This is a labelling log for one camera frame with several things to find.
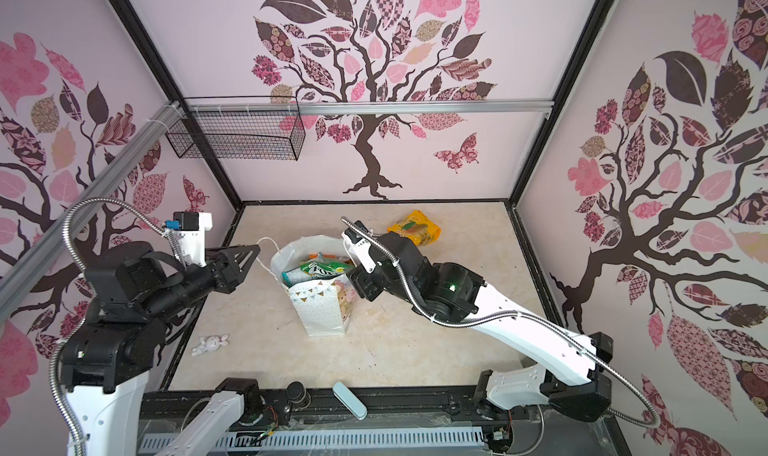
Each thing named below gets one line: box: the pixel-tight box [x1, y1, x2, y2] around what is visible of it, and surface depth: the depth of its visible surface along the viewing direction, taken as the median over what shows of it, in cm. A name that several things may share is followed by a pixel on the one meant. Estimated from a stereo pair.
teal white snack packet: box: [282, 266, 313, 288], surface depth 79 cm
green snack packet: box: [299, 261, 355, 277], surface depth 72 cm
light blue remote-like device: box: [332, 381, 368, 421], surface depth 73 cm
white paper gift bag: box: [271, 235, 356, 337], surface depth 77 cm
